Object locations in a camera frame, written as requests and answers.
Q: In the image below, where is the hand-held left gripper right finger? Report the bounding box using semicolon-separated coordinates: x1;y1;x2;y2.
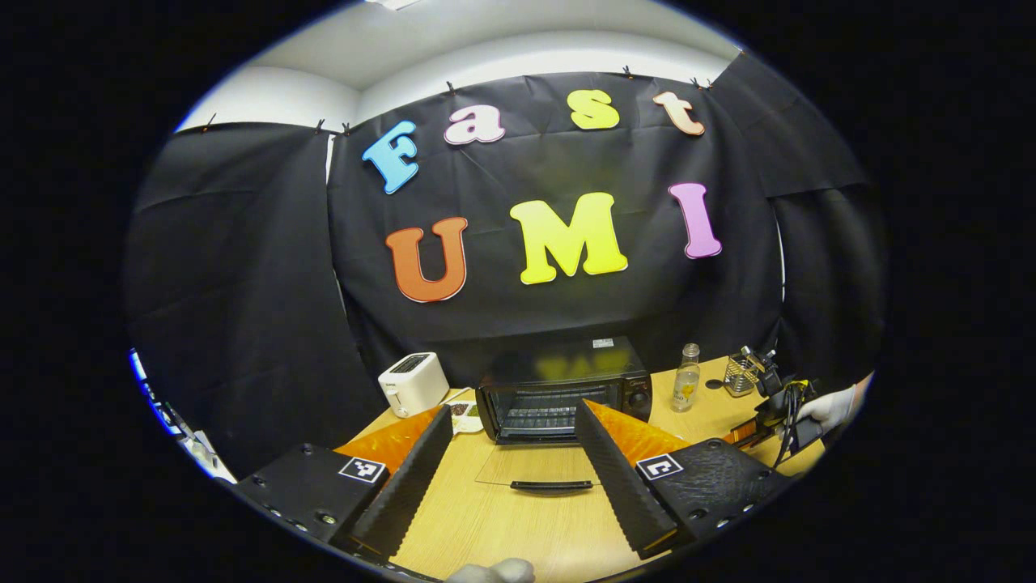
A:
572;399;802;561

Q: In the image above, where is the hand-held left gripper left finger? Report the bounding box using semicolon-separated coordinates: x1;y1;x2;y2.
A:
229;405;452;565

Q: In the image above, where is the black electric oven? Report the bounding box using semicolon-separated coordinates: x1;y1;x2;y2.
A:
473;336;653;495

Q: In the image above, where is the white food plate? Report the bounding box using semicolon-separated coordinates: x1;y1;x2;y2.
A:
448;399;485;434

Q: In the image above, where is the clear glass bottle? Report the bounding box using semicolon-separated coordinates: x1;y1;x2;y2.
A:
673;343;702;413

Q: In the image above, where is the white toaster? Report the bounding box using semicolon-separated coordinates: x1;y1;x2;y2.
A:
378;352;450;418

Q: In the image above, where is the black backdrop cloth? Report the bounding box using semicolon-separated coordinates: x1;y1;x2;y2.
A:
121;50;887;479

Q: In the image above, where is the row of black cloth clips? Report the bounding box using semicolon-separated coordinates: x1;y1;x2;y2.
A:
202;66;717;138

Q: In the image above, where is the wire mesh utensil holder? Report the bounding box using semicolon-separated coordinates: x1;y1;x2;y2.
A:
723;354;762;398

